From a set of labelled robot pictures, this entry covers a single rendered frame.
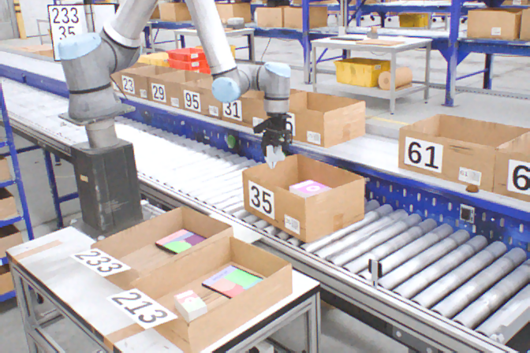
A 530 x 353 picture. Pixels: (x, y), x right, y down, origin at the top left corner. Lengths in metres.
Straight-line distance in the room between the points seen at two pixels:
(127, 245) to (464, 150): 1.23
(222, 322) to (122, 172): 0.83
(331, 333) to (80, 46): 1.72
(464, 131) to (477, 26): 4.53
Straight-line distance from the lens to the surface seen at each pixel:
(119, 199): 2.12
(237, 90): 1.78
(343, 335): 2.75
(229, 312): 1.49
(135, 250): 1.98
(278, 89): 1.87
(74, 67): 2.01
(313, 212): 1.90
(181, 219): 2.06
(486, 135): 2.34
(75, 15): 3.07
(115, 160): 2.08
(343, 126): 2.55
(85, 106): 2.03
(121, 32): 2.10
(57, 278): 1.93
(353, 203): 2.03
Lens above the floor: 1.66
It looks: 19 degrees down
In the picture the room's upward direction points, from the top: 3 degrees counter-clockwise
